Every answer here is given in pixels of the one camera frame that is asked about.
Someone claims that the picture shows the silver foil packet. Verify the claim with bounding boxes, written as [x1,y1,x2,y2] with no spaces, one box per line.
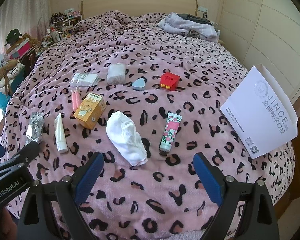
[26,112,44,144]

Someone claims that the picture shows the white cream tube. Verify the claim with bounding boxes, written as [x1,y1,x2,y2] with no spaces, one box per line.
[55,113,68,153]

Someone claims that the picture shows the orange cartoon bear box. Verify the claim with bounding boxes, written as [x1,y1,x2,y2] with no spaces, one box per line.
[74,93,106,129]

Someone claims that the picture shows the pink tubes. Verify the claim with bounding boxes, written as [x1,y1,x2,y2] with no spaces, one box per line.
[71,87,81,112]

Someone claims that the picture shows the white cloth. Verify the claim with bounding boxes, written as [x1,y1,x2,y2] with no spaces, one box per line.
[106,111,148,167]

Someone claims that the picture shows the white plastic wipes packet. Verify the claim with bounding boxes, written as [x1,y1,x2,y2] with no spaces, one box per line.
[69,73,99,87]

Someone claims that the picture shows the floral hand cream tube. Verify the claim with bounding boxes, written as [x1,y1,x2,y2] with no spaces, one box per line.
[159,112,183,156]

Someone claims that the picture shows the clear cotton swab box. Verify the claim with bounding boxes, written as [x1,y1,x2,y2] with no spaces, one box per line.
[107,63,126,85]

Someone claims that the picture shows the red toy block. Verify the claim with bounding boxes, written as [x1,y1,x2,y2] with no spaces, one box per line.
[160,72,180,91]

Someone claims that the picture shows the white cardboard box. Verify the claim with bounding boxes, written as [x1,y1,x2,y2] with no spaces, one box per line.
[220,64,298,159]

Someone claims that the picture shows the pink book box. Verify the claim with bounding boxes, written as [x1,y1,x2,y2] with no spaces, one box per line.
[6,36,31,59]

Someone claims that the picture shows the dark green cap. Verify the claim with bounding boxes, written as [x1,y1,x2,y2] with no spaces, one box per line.
[6,29,22,45]

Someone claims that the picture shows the pink leopard print blanket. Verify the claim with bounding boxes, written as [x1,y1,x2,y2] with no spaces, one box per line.
[0,11,295,239]

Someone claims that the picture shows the cluttered side shelf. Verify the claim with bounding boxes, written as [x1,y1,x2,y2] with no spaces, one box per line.
[42,8,82,48]

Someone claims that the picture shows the beige wooden headboard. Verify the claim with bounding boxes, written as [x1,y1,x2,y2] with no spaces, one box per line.
[81,0,198,19]

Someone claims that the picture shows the white folded clothes pile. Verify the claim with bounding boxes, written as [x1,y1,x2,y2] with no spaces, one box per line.
[157,12,218,42]

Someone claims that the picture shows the dark folded garment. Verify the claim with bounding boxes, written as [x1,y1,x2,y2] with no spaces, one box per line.
[178,14,212,25]

